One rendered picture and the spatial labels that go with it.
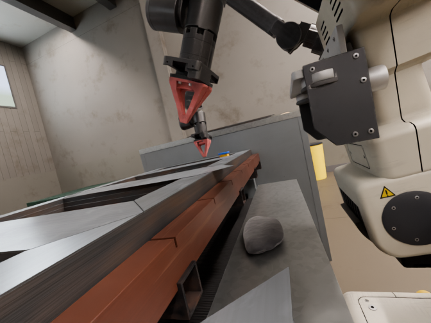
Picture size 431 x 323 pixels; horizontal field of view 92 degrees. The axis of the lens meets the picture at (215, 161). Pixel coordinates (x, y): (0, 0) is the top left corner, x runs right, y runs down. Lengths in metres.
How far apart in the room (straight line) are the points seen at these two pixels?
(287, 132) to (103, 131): 5.47
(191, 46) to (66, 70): 7.10
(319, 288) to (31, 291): 0.36
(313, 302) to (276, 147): 1.21
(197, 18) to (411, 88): 0.41
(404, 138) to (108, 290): 0.50
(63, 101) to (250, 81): 5.28
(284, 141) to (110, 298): 1.38
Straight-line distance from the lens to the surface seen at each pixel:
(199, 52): 0.38
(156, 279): 0.27
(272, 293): 0.35
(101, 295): 0.24
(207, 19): 0.40
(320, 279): 0.44
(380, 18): 0.55
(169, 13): 0.43
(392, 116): 0.54
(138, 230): 0.31
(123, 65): 6.06
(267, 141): 1.50
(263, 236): 0.53
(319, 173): 3.96
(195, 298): 0.36
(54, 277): 0.24
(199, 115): 0.95
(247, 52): 4.74
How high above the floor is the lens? 0.93
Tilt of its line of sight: 4 degrees down
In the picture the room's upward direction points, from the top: 13 degrees counter-clockwise
